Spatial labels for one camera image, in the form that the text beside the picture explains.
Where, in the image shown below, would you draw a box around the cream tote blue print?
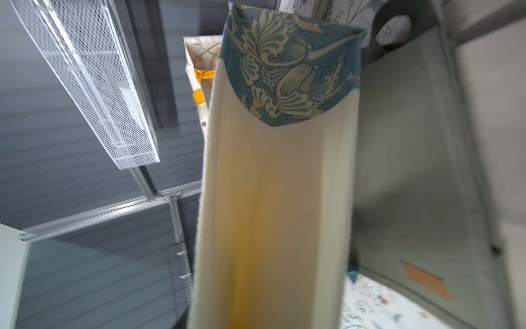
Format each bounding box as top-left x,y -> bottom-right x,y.
187,4 -> 364,328

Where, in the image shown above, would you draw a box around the olive green canvas bag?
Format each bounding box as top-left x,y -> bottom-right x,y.
351,1 -> 515,328

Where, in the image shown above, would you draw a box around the cream tote bag front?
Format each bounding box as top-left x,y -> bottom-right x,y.
442,1 -> 525,328

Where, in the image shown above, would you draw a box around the cream tote yellow handles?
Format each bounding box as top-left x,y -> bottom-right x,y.
184,35 -> 223,140

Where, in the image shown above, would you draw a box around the white wire wall basket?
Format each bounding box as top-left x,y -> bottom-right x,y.
12,1 -> 160,170

